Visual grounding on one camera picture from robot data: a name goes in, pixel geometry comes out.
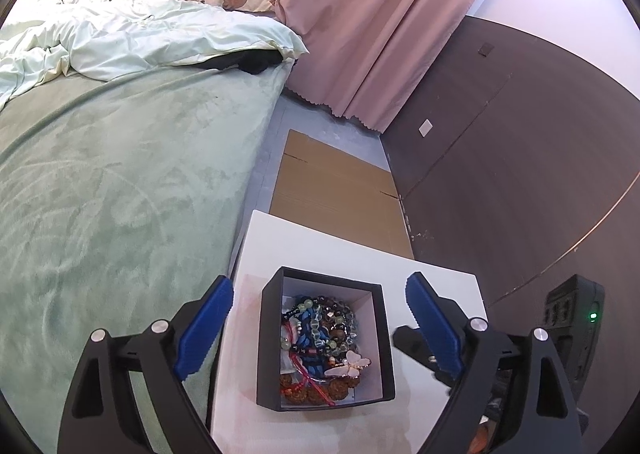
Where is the black jewelry box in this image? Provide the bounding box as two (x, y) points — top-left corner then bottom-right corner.
(256, 265), (397, 411)

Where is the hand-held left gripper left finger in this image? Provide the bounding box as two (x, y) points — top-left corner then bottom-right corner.
(57, 275), (235, 454)

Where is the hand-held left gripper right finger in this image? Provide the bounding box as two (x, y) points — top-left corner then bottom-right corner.
(394, 271), (584, 454)

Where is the pale green bead bracelet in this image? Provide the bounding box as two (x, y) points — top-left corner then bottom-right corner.
(279, 300), (327, 351)

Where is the pink butterfly hair clip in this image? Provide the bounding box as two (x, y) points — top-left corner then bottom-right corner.
(323, 351), (372, 380)

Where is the blue cord bracelet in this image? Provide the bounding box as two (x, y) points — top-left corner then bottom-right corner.
(292, 306), (332, 371)

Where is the brown seed bead bracelet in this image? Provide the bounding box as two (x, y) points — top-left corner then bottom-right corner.
(280, 372), (362, 405)

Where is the flat cardboard sheet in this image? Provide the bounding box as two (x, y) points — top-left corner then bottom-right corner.
(268, 129), (415, 260)

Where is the pale green duvet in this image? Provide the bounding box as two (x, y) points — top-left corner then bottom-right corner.
(0, 0), (310, 110)

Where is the black cloth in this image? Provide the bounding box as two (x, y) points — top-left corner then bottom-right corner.
(202, 48), (284, 76)

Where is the red string bracelet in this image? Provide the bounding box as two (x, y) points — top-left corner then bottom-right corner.
(282, 323), (338, 408)

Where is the green bed blanket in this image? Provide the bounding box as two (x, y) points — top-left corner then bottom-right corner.
(0, 56), (294, 441)

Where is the pink curtain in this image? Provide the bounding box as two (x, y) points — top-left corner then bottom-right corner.
(277, 0), (464, 135)

